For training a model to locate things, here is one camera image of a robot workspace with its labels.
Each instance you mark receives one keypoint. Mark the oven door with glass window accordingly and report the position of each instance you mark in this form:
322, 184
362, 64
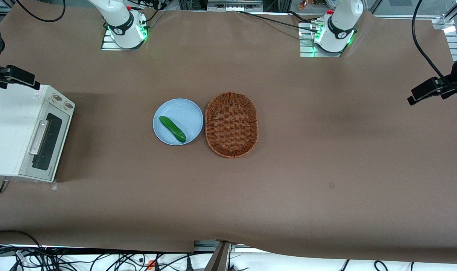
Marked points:
49, 150

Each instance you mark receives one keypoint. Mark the aluminium frame beam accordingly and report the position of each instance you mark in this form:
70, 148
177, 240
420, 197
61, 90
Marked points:
234, 4

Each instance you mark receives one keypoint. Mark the silver oven knob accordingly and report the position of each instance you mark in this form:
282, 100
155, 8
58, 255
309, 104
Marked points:
67, 105
57, 98

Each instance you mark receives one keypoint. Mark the green cucumber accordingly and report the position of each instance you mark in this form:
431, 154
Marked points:
172, 128

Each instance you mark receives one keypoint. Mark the aluminium frame post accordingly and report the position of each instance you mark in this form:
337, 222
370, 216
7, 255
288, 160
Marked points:
221, 259

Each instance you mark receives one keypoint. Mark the black camera on stand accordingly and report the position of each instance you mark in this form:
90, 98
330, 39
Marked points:
426, 90
19, 75

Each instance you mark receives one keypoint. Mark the light blue plate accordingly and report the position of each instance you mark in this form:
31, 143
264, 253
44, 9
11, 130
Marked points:
183, 113

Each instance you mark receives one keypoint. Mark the white toaster oven body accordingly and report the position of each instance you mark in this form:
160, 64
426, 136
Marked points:
6, 128

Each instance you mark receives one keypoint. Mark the brown wicker basket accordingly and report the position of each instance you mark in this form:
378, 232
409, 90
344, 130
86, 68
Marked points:
231, 124

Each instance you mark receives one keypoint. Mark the brown table cloth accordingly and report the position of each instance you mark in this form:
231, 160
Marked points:
326, 150

